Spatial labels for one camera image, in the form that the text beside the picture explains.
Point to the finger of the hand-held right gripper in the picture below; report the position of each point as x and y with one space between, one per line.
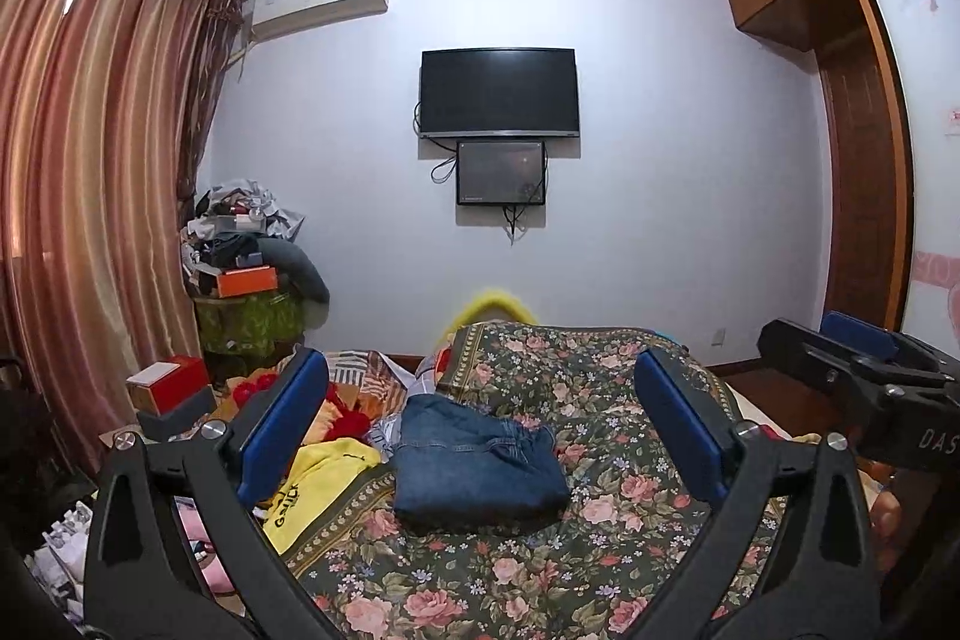
795 344
862 332

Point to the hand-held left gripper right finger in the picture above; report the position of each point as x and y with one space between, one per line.
682 422

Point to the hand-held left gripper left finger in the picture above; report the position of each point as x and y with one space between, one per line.
289 415

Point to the blue denim jeans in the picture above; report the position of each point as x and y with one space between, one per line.
480 475

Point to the red cloth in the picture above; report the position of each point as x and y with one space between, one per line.
255 389

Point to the yellow printed garment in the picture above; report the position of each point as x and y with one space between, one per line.
322 475

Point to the colourful patterned bedsheet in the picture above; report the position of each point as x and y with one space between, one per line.
360 377

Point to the green patterned cloth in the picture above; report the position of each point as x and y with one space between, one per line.
247 325

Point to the black box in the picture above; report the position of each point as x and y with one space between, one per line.
184 415

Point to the red box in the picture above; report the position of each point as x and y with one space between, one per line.
180 377

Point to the checked cloth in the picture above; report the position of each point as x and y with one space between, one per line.
420 385

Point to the floral blanket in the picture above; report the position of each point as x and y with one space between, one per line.
600 535

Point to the orange box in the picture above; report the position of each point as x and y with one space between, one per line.
244 281

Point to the grey cushion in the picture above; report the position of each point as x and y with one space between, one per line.
296 272

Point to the pink cloth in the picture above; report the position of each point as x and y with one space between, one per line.
202 550

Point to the pile of clutter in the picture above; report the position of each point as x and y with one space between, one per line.
232 212

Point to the yellow plush item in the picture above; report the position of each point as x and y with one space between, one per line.
487 304

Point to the scattered papers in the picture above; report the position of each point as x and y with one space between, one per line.
64 557

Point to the striped brown curtain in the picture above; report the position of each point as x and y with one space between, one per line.
97 160

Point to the white air conditioner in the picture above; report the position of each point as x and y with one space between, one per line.
322 10

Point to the wall socket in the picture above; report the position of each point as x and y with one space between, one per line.
718 336

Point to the small black wall monitor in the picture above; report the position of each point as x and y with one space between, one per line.
499 171

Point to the black wall television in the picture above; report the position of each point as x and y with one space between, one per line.
499 89

